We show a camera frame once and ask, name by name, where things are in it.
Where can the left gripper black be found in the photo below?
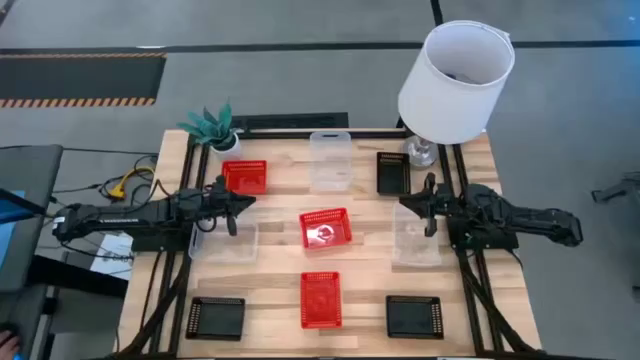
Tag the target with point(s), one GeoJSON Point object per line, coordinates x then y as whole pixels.
{"type": "Point", "coordinates": [222, 202]}

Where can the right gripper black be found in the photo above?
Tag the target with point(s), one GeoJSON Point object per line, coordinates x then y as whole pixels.
{"type": "Point", "coordinates": [434, 202]}

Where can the red plastic basket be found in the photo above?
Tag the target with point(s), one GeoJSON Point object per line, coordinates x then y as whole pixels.
{"type": "Point", "coordinates": [321, 300]}
{"type": "Point", "coordinates": [247, 176]}
{"type": "Point", "coordinates": [325, 228]}

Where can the black plastic basket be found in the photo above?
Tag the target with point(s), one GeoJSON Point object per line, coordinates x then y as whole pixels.
{"type": "Point", "coordinates": [216, 318]}
{"type": "Point", "coordinates": [393, 173]}
{"type": "Point", "coordinates": [414, 317]}

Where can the clear plastic bin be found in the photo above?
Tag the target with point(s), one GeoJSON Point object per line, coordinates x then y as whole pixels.
{"type": "Point", "coordinates": [223, 247]}
{"type": "Point", "coordinates": [330, 161]}
{"type": "Point", "coordinates": [415, 245]}

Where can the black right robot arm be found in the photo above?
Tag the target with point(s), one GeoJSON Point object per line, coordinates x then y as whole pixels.
{"type": "Point", "coordinates": [510, 215]}

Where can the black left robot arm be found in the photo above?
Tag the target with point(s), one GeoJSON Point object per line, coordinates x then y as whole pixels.
{"type": "Point", "coordinates": [125, 217]}

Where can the silver glass lamp base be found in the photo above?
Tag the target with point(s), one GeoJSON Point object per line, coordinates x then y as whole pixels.
{"type": "Point", "coordinates": [420, 151]}

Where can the white plant pot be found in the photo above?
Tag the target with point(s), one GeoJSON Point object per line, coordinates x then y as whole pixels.
{"type": "Point", "coordinates": [229, 148]}

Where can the green artificial snake plant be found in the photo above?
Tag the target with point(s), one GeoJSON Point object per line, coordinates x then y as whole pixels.
{"type": "Point", "coordinates": [212, 127]}

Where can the black perforated floor strip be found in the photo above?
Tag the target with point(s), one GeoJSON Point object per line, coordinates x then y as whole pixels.
{"type": "Point", "coordinates": [290, 120]}

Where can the white lamp shade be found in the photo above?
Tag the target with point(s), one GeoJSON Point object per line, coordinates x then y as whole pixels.
{"type": "Point", "coordinates": [450, 95]}

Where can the white printed paper sheet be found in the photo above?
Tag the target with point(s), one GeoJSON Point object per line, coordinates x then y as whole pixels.
{"type": "Point", "coordinates": [116, 255]}

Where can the black tripod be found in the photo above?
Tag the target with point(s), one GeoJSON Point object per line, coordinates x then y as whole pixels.
{"type": "Point", "coordinates": [620, 190]}

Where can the black hazard-striped floor mat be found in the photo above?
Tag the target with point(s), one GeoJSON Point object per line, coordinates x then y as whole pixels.
{"type": "Point", "coordinates": [75, 77]}

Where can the grey desk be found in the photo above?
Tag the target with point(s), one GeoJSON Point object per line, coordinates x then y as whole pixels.
{"type": "Point", "coordinates": [30, 165]}

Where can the blue screen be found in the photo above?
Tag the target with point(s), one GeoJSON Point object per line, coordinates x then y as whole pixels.
{"type": "Point", "coordinates": [6, 225]}

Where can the person's hand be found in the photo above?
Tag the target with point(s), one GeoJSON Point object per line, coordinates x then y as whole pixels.
{"type": "Point", "coordinates": [7, 345]}

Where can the black aluminium table frame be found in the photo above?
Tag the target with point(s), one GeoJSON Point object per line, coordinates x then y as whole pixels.
{"type": "Point", "coordinates": [275, 134]}

